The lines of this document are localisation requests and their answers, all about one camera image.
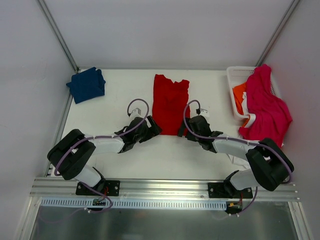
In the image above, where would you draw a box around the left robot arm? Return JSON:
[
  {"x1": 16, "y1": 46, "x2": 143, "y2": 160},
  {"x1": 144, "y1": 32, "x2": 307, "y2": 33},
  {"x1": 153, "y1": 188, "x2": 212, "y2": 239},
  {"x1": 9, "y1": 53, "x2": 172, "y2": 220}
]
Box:
[{"x1": 47, "y1": 115, "x2": 162, "y2": 195}]

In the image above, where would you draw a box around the pink t shirt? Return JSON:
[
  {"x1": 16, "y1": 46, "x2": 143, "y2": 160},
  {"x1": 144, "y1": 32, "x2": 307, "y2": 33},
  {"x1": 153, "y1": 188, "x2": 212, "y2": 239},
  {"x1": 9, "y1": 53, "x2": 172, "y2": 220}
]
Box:
[{"x1": 238, "y1": 64, "x2": 293, "y2": 147}]

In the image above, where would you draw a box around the white t shirt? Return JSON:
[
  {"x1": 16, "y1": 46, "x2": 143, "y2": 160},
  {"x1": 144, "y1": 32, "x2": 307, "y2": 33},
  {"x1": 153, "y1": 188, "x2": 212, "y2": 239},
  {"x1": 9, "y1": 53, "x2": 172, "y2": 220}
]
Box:
[{"x1": 227, "y1": 91, "x2": 257, "y2": 169}]

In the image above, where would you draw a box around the left aluminium frame post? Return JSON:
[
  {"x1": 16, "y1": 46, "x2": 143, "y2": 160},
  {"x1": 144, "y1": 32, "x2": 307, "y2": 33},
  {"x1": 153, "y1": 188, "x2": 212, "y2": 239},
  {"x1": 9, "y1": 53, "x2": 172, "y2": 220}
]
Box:
[{"x1": 36, "y1": 0, "x2": 79, "y2": 73}]

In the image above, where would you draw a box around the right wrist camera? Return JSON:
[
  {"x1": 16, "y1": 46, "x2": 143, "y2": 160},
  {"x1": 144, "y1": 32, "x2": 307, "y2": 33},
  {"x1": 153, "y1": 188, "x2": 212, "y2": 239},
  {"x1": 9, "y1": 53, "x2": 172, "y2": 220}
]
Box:
[{"x1": 196, "y1": 108, "x2": 210, "y2": 120}]

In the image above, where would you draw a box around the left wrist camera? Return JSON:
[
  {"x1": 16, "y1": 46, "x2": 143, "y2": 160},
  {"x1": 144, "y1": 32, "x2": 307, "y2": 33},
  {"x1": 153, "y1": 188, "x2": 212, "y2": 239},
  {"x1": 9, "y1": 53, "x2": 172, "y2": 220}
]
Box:
[{"x1": 129, "y1": 107, "x2": 142, "y2": 119}]

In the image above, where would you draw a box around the aluminium frame post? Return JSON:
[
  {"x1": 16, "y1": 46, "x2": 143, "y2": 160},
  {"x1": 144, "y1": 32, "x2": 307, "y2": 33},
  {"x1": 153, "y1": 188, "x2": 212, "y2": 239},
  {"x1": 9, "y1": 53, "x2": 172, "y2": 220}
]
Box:
[
  {"x1": 255, "y1": 0, "x2": 301, "y2": 67},
  {"x1": 36, "y1": 0, "x2": 79, "y2": 73}
]

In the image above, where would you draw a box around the aluminium mounting rail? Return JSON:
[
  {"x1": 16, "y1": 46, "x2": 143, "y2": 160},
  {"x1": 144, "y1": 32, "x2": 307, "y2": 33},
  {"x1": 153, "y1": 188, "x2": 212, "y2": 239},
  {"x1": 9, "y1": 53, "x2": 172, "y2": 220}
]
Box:
[{"x1": 29, "y1": 177, "x2": 301, "y2": 202}]

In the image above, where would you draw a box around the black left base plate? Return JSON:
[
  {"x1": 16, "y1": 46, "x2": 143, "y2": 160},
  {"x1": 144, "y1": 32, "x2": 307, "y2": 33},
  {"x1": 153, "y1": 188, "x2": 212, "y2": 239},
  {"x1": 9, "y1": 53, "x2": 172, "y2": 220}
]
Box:
[{"x1": 75, "y1": 178, "x2": 121, "y2": 197}]

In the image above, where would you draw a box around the right aluminium frame post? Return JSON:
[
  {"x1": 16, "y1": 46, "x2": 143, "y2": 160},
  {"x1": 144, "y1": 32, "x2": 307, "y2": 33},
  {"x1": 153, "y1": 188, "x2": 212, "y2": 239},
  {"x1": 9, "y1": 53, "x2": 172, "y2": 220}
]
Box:
[{"x1": 255, "y1": 0, "x2": 301, "y2": 67}]

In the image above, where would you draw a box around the white slotted cable duct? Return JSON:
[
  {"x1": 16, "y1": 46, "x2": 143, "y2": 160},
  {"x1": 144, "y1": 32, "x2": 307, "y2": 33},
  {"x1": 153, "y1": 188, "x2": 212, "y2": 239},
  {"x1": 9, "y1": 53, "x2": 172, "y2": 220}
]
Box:
[{"x1": 40, "y1": 197, "x2": 227, "y2": 211}]

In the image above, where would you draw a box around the folded blue t shirt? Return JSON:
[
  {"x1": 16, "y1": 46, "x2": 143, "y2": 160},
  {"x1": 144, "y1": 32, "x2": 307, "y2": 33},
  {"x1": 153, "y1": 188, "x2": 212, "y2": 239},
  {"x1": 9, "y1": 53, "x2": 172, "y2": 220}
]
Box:
[{"x1": 66, "y1": 67, "x2": 106, "y2": 104}]

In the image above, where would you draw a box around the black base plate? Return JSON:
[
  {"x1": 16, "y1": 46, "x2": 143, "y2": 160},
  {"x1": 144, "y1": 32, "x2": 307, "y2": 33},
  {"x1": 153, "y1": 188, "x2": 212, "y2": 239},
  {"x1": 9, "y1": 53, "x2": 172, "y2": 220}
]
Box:
[
  {"x1": 75, "y1": 178, "x2": 121, "y2": 197},
  {"x1": 207, "y1": 182, "x2": 253, "y2": 199}
]

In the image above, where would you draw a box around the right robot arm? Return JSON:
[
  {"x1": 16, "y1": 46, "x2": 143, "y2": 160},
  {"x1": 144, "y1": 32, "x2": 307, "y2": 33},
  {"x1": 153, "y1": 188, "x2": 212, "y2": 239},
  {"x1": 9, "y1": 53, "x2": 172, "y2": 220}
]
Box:
[{"x1": 178, "y1": 115, "x2": 295, "y2": 198}]

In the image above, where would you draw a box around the white plastic basket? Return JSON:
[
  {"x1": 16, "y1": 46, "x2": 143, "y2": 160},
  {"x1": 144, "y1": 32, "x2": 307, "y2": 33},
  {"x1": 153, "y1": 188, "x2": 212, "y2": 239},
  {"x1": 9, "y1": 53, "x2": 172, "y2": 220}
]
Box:
[{"x1": 227, "y1": 64, "x2": 288, "y2": 125}]

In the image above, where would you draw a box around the red t shirt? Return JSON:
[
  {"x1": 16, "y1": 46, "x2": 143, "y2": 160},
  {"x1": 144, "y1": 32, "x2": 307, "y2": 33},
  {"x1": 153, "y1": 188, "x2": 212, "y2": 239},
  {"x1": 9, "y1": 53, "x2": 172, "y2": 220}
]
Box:
[{"x1": 152, "y1": 74, "x2": 190, "y2": 136}]

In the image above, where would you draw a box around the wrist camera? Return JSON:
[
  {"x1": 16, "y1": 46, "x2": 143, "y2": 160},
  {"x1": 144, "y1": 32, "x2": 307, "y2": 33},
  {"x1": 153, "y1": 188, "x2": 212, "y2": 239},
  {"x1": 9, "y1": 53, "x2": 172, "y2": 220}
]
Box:
[
  {"x1": 196, "y1": 108, "x2": 210, "y2": 120},
  {"x1": 129, "y1": 107, "x2": 142, "y2": 119}
]

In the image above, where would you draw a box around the orange t shirt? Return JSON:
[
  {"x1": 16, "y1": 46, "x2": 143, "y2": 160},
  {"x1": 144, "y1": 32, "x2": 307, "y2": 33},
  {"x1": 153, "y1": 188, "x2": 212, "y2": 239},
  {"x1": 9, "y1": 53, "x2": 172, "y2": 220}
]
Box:
[{"x1": 232, "y1": 82, "x2": 250, "y2": 128}]

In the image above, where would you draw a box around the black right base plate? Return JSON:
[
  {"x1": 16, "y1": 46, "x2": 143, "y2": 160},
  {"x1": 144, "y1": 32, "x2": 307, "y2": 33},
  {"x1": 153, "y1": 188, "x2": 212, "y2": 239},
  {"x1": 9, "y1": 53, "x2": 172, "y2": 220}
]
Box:
[{"x1": 207, "y1": 182, "x2": 253, "y2": 199}]

